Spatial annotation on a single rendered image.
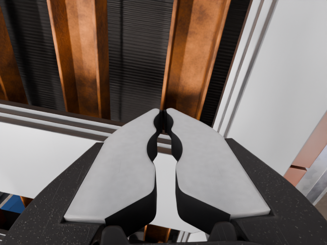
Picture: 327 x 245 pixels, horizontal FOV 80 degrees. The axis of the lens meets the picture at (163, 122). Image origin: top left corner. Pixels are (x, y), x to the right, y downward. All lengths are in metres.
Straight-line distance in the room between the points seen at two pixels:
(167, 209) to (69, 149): 0.19
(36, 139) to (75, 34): 0.21
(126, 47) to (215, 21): 0.25
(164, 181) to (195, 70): 0.21
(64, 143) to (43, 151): 0.05
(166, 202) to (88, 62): 0.31
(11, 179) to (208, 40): 0.44
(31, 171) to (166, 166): 0.24
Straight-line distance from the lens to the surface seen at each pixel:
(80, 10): 0.43
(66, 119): 0.33
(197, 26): 0.38
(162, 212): 0.38
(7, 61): 0.54
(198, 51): 0.39
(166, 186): 0.33
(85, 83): 0.47
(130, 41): 0.54
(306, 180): 0.61
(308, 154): 0.34
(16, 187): 0.48
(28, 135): 0.36
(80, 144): 0.32
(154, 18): 0.52
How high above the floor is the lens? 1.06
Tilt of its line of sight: 57 degrees down
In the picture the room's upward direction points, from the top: 164 degrees counter-clockwise
